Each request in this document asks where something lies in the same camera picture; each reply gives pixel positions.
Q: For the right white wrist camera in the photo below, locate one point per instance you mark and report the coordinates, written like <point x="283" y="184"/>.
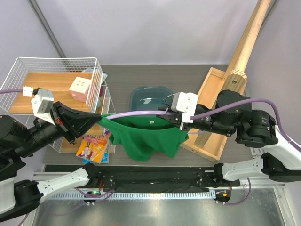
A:
<point x="184" y="103"/>

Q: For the white wire shelf rack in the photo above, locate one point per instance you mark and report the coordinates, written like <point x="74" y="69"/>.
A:
<point x="57" y="75"/>

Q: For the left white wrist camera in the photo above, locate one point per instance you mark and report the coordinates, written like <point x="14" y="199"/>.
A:
<point x="41" y="102"/>

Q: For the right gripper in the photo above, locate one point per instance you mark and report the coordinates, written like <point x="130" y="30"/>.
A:
<point x="174" y="119"/>

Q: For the green tank top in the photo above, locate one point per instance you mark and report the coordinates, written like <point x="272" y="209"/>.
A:
<point x="142" y="136"/>

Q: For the wooden clothes rack stand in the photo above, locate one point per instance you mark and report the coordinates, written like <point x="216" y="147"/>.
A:
<point x="208" y="145"/>

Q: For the white slotted cable duct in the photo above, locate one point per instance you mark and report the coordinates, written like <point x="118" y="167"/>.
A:
<point x="75" y="195"/>

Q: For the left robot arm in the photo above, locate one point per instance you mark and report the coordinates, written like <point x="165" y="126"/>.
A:
<point x="18" y="142"/>

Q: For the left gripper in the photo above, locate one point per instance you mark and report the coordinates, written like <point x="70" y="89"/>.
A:
<point x="73" y="122"/>

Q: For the lilac plastic clothes hanger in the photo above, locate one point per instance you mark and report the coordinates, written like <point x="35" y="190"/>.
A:
<point x="168" y="102"/>

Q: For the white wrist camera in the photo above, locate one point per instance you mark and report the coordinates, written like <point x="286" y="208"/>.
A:
<point x="41" y="102"/>
<point x="184" y="103"/>

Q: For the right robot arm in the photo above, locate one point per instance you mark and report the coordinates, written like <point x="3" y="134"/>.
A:
<point x="256" y="123"/>

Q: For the pink white cube socket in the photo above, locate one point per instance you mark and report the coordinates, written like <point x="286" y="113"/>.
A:
<point x="79" y="89"/>

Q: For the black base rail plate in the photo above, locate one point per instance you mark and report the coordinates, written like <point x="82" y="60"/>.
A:
<point x="159" y="179"/>

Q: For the colourful children's book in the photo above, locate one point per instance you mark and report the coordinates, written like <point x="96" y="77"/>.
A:
<point x="95" y="148"/>

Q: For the light blue plush toy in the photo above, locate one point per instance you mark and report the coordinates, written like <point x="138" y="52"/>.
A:
<point x="97" y="85"/>

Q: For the teal plastic basin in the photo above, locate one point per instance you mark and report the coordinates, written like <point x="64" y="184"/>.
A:
<point x="148" y="98"/>

